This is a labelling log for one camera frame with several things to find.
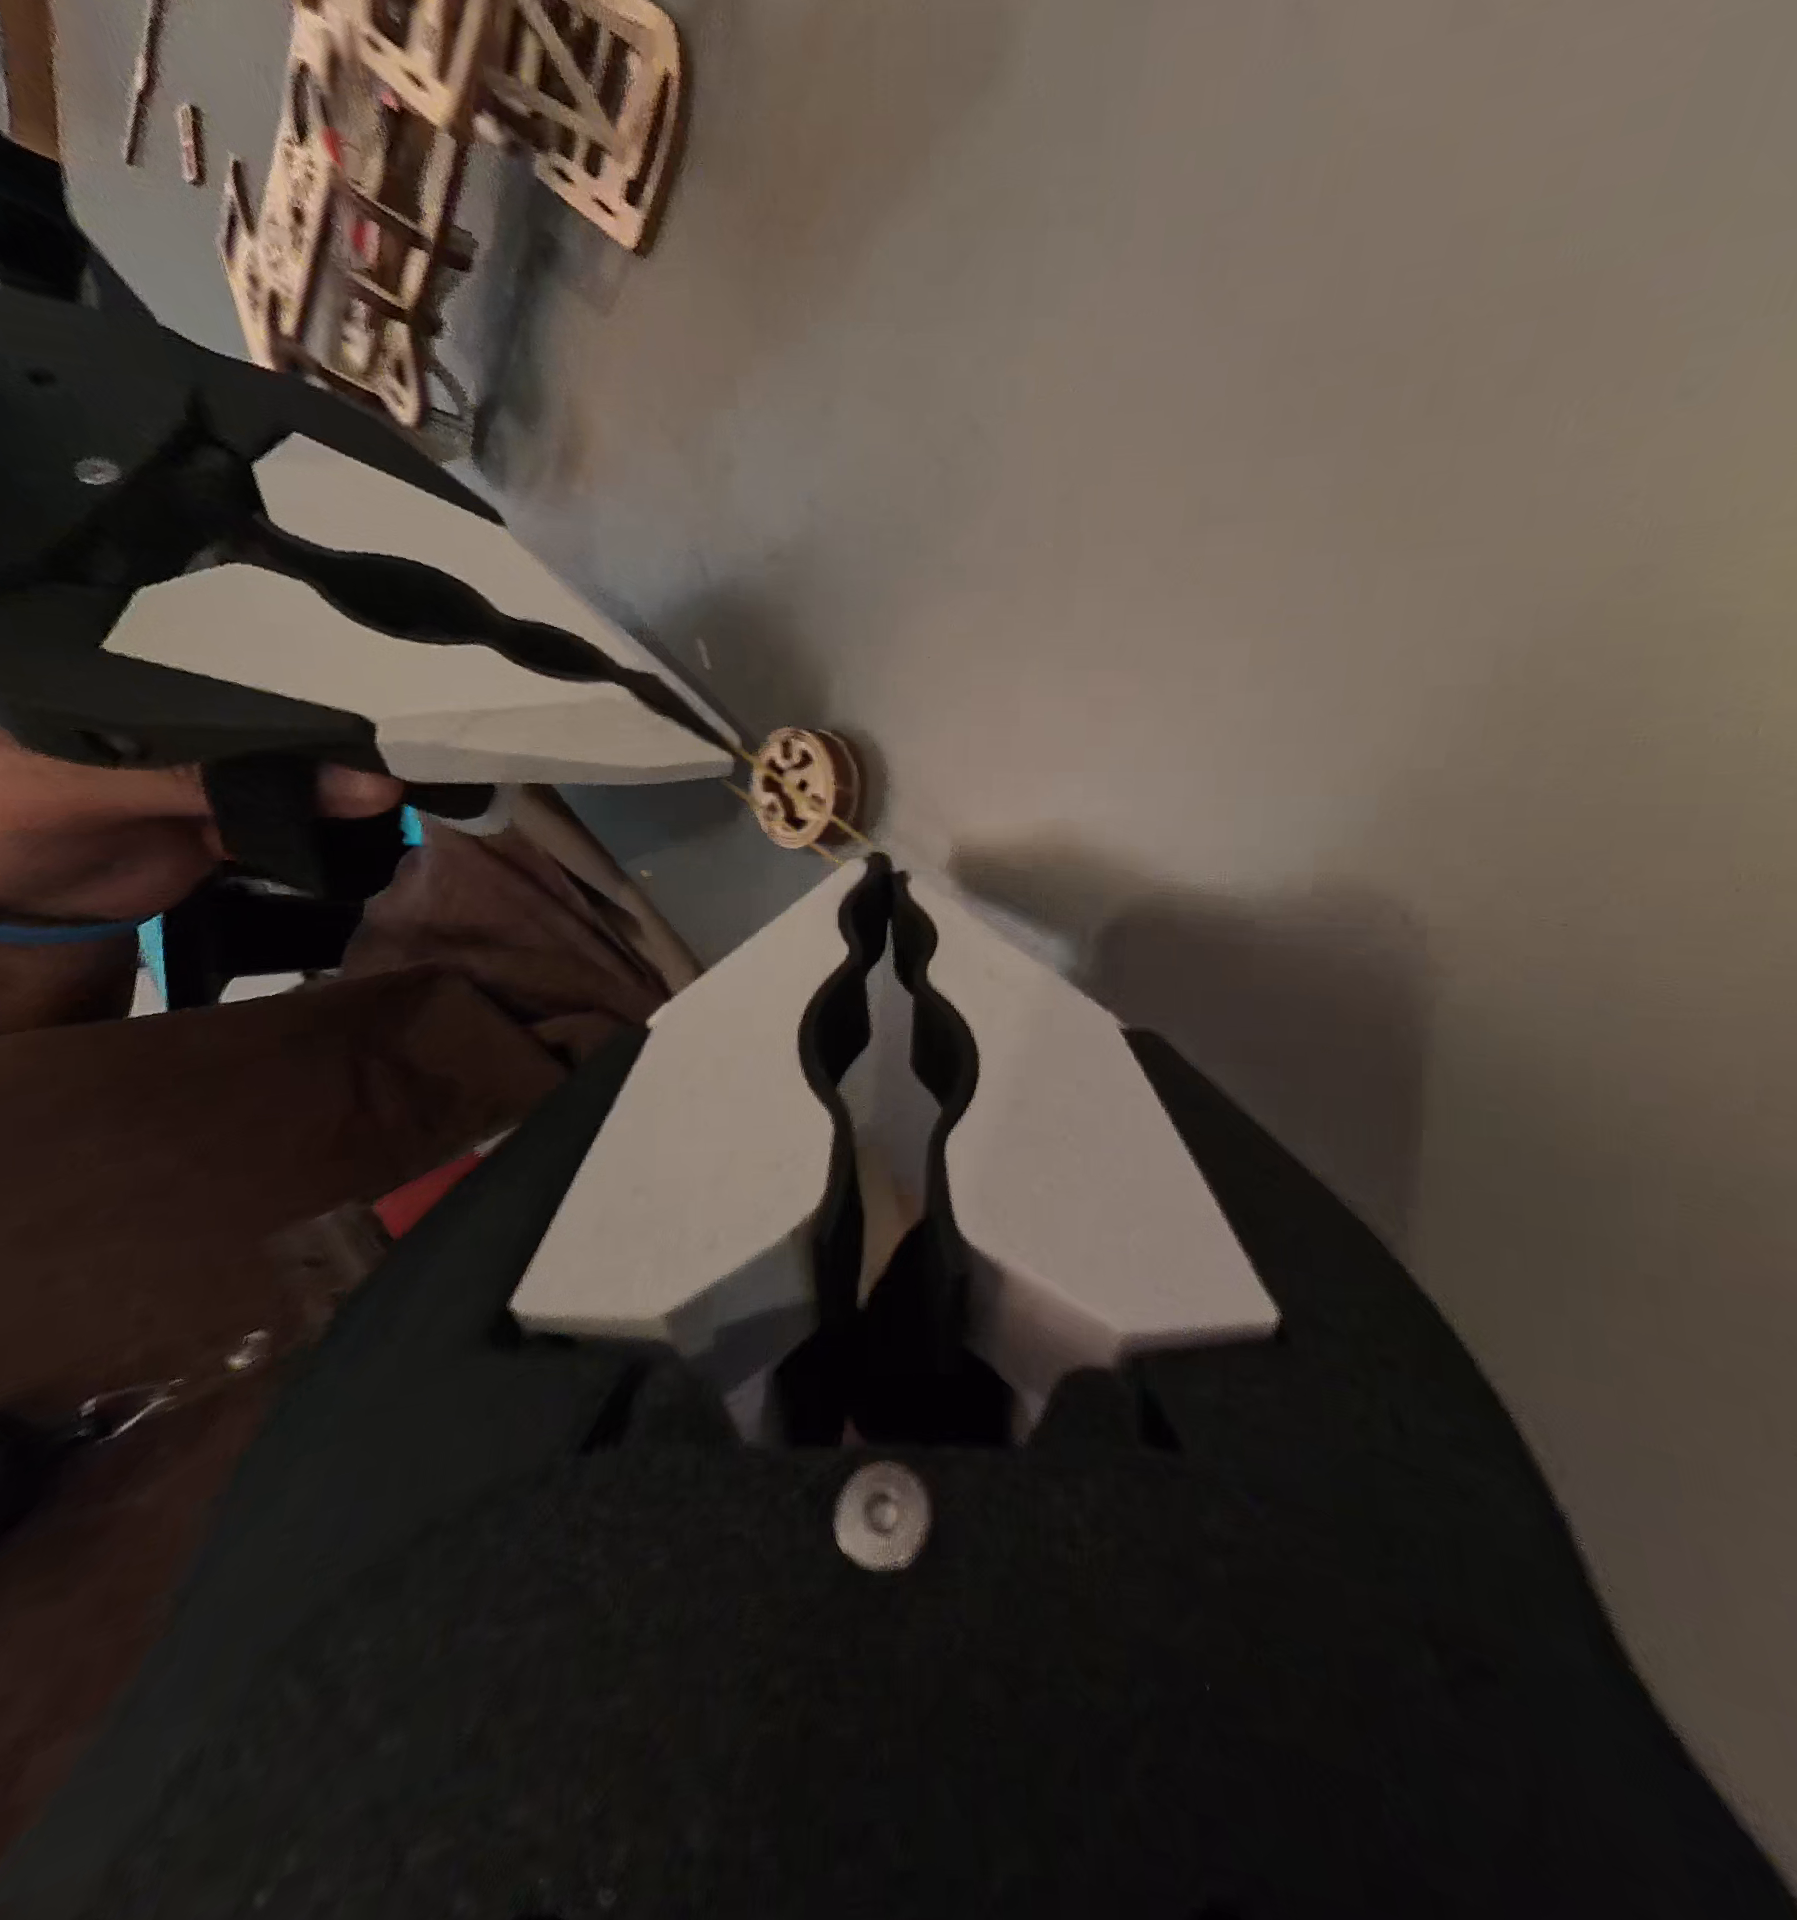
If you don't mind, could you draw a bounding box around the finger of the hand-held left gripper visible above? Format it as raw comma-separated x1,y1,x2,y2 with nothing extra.
100,560,743,838
249,433,749,753

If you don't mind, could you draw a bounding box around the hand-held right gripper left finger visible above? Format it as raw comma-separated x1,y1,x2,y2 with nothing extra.
512,851,892,1449

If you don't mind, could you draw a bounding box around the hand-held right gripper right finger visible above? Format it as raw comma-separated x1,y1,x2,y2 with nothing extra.
875,851,1284,1449

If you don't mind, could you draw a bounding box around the yellow thread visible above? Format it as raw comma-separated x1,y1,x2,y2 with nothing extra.
720,731,873,878

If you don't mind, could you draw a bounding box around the small wooden spool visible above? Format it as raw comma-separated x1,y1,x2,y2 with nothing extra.
746,726,870,854

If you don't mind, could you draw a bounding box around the person's left forearm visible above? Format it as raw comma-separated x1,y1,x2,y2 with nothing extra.
0,942,141,1040

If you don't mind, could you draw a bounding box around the grey desk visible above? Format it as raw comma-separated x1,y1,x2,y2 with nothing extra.
51,0,1797,1920

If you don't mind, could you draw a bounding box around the person's left hand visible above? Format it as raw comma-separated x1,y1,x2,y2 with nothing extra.
0,704,408,921

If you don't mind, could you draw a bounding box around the red plastic piece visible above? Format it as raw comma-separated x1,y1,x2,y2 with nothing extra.
371,1150,501,1239

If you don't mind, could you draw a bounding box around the wooden model chassis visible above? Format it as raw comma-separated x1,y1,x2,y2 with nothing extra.
220,57,483,434

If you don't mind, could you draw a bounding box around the thin wooden strip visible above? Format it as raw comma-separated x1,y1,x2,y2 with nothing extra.
124,0,168,166

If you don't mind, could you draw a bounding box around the metal carabiner clip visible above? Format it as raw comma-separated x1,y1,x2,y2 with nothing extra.
78,1323,279,1444

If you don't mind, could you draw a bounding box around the wooden post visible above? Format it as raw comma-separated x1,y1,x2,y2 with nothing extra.
0,0,62,160

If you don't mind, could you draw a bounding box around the wooden lattice frame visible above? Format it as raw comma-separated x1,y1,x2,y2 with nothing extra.
328,0,688,257

